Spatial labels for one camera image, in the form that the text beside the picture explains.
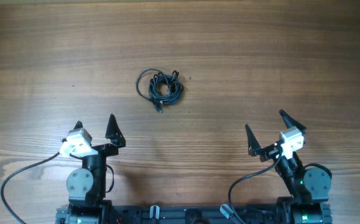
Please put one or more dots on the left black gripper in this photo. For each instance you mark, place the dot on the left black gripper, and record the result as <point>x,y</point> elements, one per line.
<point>116,140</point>

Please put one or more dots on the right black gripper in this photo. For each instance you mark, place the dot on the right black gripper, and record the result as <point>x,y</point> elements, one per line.
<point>255,149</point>

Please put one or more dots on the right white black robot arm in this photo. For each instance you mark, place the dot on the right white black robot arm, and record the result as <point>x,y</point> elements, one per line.
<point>308,185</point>

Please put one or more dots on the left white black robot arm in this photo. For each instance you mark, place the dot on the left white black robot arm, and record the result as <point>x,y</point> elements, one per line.
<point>87,185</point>

